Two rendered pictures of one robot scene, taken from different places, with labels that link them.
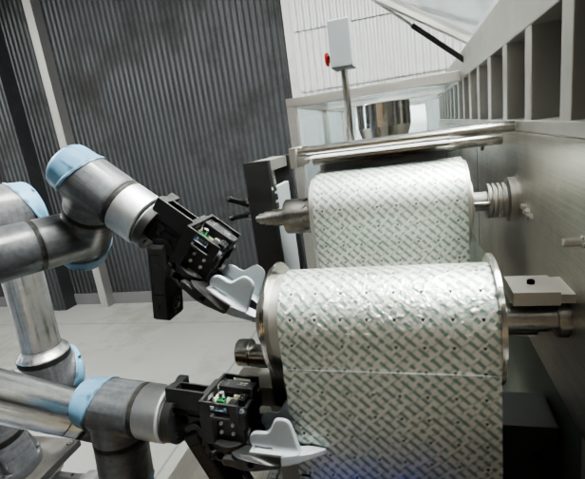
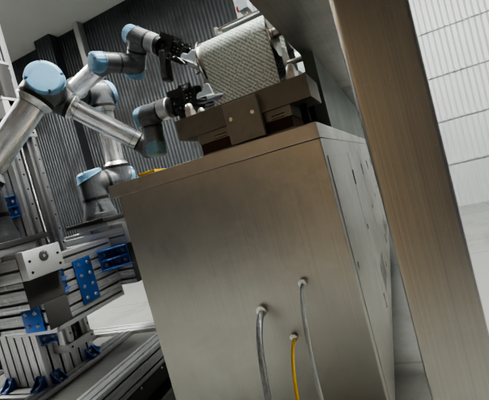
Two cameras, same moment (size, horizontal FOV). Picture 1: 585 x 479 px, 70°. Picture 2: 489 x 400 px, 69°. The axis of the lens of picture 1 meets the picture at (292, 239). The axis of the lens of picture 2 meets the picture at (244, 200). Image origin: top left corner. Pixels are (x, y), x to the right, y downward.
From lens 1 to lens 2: 1.03 m
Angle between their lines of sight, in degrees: 13
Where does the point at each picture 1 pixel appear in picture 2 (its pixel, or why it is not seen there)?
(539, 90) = not seen: outside the picture
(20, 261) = (114, 61)
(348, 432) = (229, 83)
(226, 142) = not seen: hidden behind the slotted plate
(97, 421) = (143, 113)
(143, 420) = (159, 103)
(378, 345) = (232, 44)
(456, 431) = (261, 66)
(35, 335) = (113, 151)
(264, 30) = not seen: hidden behind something
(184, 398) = (173, 93)
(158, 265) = (162, 56)
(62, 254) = (128, 63)
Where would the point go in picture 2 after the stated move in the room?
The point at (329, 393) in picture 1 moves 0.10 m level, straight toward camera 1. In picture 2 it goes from (220, 69) to (213, 60)
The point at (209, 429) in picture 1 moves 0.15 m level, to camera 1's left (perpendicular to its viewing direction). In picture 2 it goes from (182, 95) to (140, 108)
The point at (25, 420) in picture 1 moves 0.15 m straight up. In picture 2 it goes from (116, 130) to (105, 91)
